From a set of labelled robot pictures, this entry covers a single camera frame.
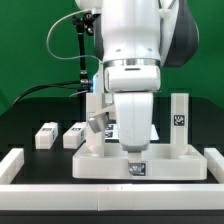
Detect grey camera cable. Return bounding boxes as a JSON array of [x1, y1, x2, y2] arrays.
[[46, 9, 101, 62]]

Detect white right fence rail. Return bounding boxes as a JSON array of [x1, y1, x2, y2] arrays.
[[204, 148, 224, 184]]

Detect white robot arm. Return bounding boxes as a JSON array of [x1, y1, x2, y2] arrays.
[[73, 0, 207, 180]]

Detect white front fence rail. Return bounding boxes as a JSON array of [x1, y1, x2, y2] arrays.
[[0, 184, 224, 211]]

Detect white fence rail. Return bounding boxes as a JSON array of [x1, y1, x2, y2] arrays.
[[204, 148, 224, 184], [0, 148, 24, 185], [0, 184, 224, 211]]

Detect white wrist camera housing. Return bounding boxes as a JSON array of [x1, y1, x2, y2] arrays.
[[104, 66, 161, 92]]

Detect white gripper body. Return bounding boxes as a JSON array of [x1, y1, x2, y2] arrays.
[[114, 92, 153, 153]]

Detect white desk top tray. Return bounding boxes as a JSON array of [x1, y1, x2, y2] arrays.
[[72, 143, 207, 181]]

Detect fiducial marker sheet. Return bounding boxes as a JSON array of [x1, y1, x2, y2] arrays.
[[104, 123, 160, 142]]

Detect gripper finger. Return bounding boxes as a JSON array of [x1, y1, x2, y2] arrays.
[[128, 152, 142, 175], [88, 113, 108, 133]]

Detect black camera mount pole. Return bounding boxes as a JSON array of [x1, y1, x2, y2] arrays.
[[72, 12, 96, 89]]

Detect black base cables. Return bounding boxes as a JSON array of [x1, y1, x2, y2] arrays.
[[11, 80, 92, 106]]

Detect white left fence rail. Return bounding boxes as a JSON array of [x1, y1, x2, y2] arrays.
[[0, 148, 24, 185]]

